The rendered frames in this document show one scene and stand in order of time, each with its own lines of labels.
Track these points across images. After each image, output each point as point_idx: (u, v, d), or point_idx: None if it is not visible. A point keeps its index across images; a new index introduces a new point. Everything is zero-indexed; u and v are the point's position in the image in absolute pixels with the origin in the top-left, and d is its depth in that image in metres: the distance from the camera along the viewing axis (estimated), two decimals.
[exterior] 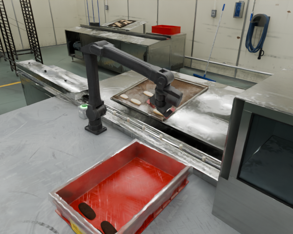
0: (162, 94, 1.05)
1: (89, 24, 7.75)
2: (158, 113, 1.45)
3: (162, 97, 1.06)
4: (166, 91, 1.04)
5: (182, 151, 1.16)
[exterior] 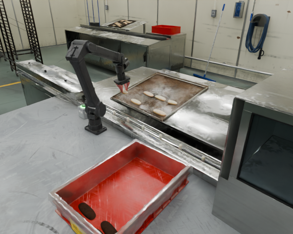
0: None
1: (89, 24, 7.75)
2: (158, 113, 1.45)
3: (123, 66, 1.58)
4: None
5: (182, 151, 1.16)
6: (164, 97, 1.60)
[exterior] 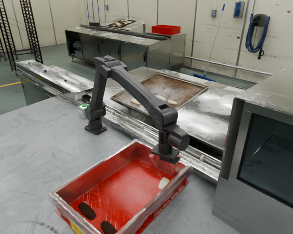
0: (165, 132, 0.86)
1: (89, 24, 7.75)
2: None
3: (165, 136, 0.87)
4: (170, 129, 0.86)
5: (182, 151, 1.16)
6: (164, 97, 1.60)
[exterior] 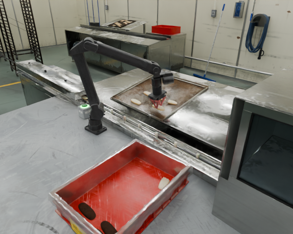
0: (160, 78, 1.32)
1: (89, 24, 7.75)
2: (157, 108, 1.44)
3: (160, 81, 1.33)
4: (161, 75, 1.33)
5: (182, 151, 1.16)
6: None
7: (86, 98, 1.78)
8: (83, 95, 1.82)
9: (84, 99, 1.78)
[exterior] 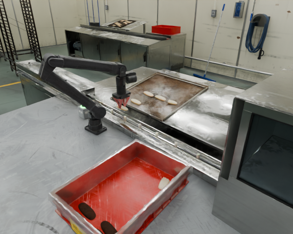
0: (124, 76, 1.38)
1: (89, 24, 7.75)
2: (120, 108, 1.46)
3: (125, 80, 1.39)
4: None
5: (182, 151, 1.16)
6: (164, 97, 1.60)
7: None
8: (94, 100, 1.73)
9: None
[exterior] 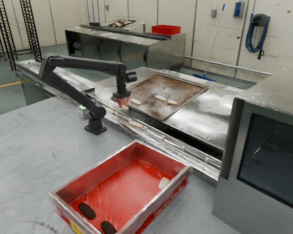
0: (124, 76, 1.38)
1: (89, 24, 7.75)
2: (135, 126, 1.41)
3: (125, 79, 1.39)
4: None
5: (182, 151, 1.16)
6: (164, 97, 1.60)
7: (112, 112, 1.57)
8: (109, 108, 1.61)
9: (110, 113, 1.57)
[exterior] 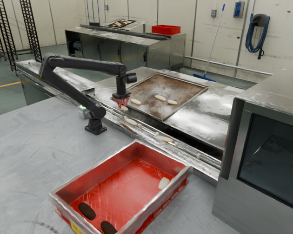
0: (124, 77, 1.38)
1: (89, 24, 7.75)
2: (163, 140, 1.26)
3: (125, 80, 1.39)
4: None
5: (182, 151, 1.16)
6: (164, 97, 1.60)
7: (135, 124, 1.43)
8: (131, 120, 1.46)
9: (133, 125, 1.43)
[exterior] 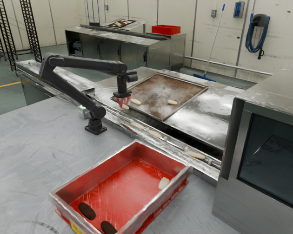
0: (125, 75, 1.37)
1: (89, 24, 7.75)
2: (195, 157, 1.14)
3: (125, 79, 1.38)
4: None
5: (182, 151, 1.16)
6: (127, 106, 1.47)
7: (160, 137, 1.30)
8: (155, 132, 1.33)
9: (157, 137, 1.30)
